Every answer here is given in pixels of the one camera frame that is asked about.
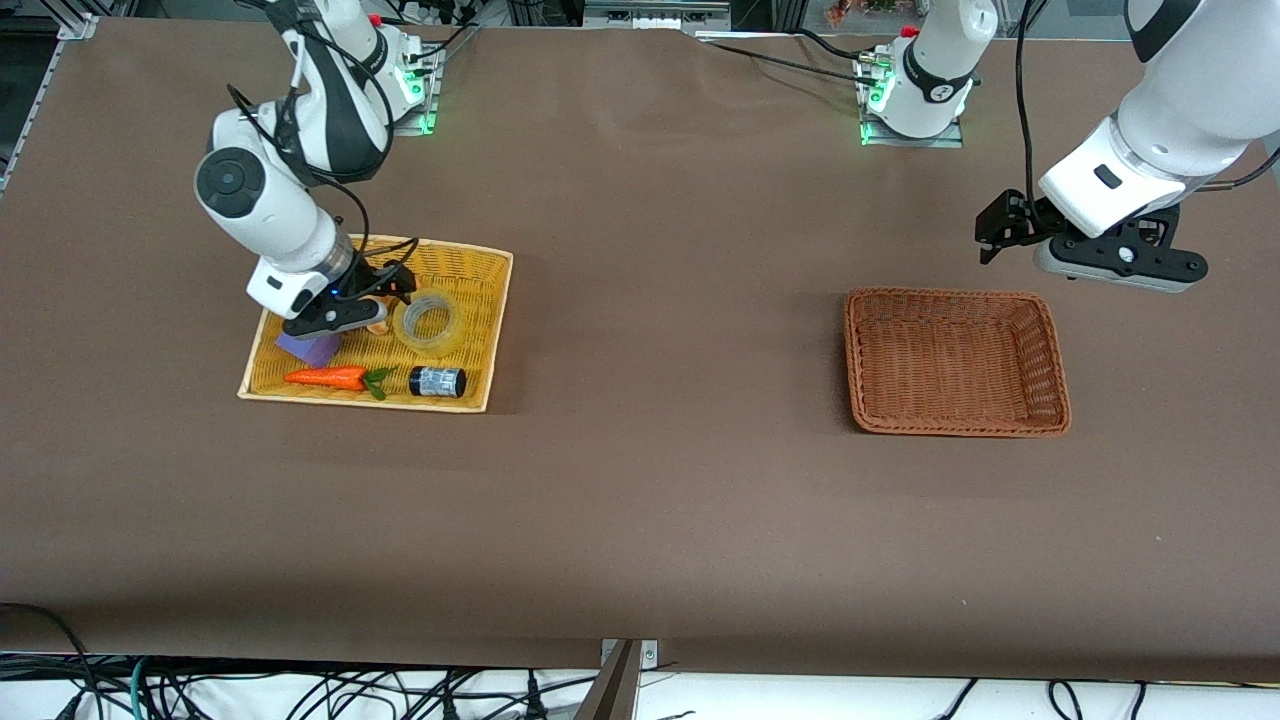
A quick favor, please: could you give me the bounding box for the small metal table bracket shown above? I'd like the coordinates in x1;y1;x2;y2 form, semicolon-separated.
600;638;661;671

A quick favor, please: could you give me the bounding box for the small black jar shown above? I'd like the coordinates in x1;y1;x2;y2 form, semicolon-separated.
408;366;468;400

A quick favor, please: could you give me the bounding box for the black cable on table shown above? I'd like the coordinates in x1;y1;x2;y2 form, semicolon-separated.
695;38;886;86
405;22;481;71
785;27;881;66

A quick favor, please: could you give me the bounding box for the orange toy carrot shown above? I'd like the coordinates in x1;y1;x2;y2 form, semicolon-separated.
283;365;398;402

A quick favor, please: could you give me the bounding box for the aluminium frame profile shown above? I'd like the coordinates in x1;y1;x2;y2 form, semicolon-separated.
0;12;98;196

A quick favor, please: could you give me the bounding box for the thick black looping cable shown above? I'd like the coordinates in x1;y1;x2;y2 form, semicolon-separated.
0;602;101;720

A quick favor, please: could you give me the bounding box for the clear yellowish tape roll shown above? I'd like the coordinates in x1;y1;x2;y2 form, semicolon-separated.
391;288;467;357

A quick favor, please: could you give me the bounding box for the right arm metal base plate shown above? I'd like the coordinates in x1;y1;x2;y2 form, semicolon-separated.
393;45;441;137

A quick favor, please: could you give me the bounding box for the yellow wicker basket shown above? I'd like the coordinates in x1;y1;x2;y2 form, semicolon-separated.
237;231;515;414

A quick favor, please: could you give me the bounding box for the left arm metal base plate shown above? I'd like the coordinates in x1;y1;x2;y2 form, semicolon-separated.
858;50;967;150

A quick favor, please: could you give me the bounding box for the purple cube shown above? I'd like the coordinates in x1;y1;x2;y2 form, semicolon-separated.
274;333;344;369

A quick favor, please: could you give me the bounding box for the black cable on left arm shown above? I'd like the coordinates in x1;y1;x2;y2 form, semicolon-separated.
1014;0;1051;226

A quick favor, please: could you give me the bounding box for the brown wicker basket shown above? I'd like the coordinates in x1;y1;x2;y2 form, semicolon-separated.
843;287;1073;439

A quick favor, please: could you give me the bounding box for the dark wedge-shaped stand leg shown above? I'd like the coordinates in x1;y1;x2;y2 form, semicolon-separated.
572;640;643;720

